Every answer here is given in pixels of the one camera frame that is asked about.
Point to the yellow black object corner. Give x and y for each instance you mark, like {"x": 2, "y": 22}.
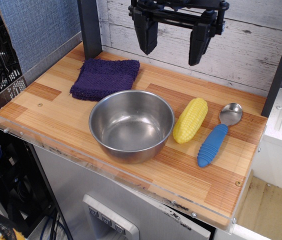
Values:
{"x": 9, "y": 233}

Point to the silver toy fridge cabinet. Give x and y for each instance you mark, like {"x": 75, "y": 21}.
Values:
{"x": 70, "y": 182}

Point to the silver metal pot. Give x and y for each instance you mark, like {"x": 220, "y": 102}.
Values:
{"x": 132, "y": 126}

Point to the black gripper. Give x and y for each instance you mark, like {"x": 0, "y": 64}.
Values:
{"x": 204, "y": 17}

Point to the purple rag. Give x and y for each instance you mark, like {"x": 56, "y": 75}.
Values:
{"x": 100, "y": 78}

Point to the blue handled metal spoon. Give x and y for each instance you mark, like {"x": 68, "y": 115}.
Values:
{"x": 230, "y": 115}

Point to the yellow plastic corn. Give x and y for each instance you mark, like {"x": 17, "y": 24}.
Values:
{"x": 190, "y": 120}

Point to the clear acrylic table guard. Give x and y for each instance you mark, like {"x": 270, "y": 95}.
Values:
{"x": 47, "y": 116}

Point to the black metal post left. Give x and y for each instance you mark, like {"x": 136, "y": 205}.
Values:
{"x": 90, "y": 28}

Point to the blue fabric partition panel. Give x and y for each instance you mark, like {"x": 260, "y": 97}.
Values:
{"x": 39, "y": 27}

